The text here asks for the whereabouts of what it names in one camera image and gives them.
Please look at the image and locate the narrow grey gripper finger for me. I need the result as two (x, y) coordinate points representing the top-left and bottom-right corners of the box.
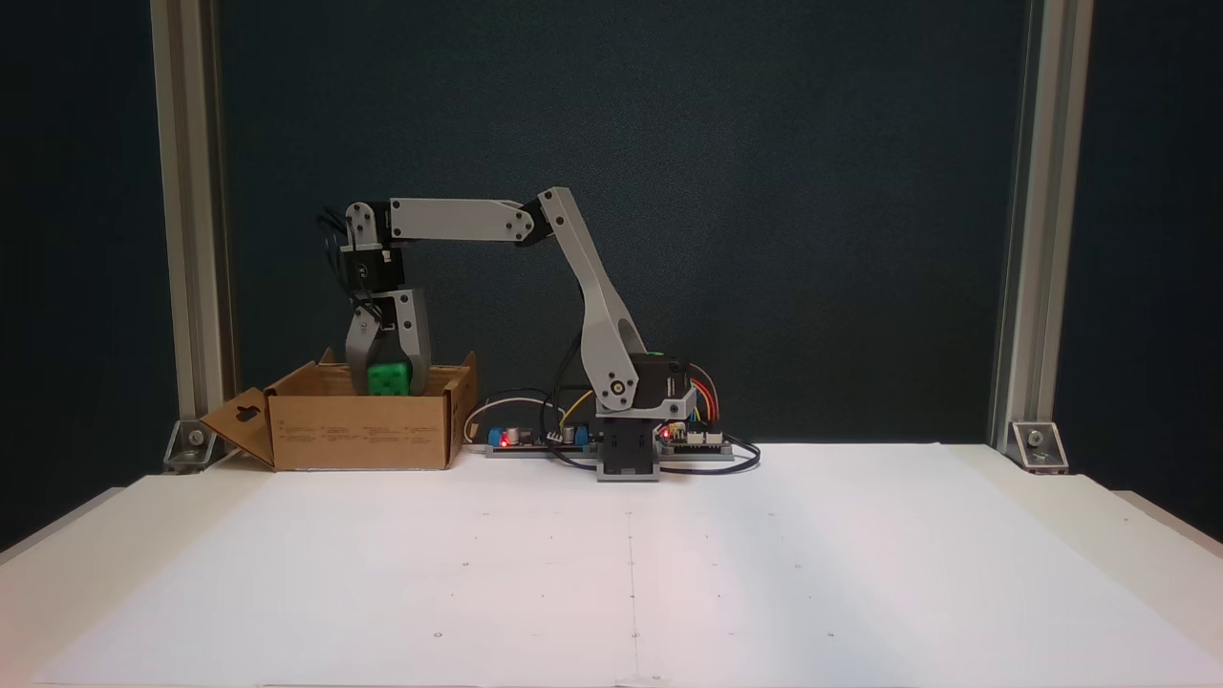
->
(345, 311), (381, 396)

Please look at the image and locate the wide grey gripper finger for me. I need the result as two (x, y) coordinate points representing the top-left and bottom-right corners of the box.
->
(386, 288), (433, 396)

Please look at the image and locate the open cardboard box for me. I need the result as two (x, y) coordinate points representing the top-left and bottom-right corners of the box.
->
(199, 349), (479, 471)

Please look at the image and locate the blue power circuit board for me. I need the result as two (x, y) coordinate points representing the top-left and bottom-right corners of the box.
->
(487, 423), (598, 452)

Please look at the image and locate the grey board mounting plate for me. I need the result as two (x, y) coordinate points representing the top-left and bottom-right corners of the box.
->
(485, 444), (737, 462)

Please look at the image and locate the black motor cable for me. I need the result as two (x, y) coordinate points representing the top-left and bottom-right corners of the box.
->
(318, 210), (359, 321)
(547, 334), (586, 426)

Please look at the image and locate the white cable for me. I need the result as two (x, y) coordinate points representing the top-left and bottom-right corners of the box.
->
(465, 397), (550, 445)

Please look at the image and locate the long yellow wire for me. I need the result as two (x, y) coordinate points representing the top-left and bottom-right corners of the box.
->
(559, 387), (593, 441)

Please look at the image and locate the metal corner bracket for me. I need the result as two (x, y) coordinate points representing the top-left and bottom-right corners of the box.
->
(162, 419), (235, 474)
(1008, 420), (1069, 474)

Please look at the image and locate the aluminium frame post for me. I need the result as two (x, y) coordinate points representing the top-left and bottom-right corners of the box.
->
(989, 0), (1095, 455)
(150, 0), (238, 426)

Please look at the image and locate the black table cable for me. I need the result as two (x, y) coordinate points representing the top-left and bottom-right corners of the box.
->
(495, 387), (601, 471)
(657, 435), (762, 476)

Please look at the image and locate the circuit board with jumper wires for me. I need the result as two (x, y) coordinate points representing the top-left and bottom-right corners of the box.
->
(659, 420), (732, 455)

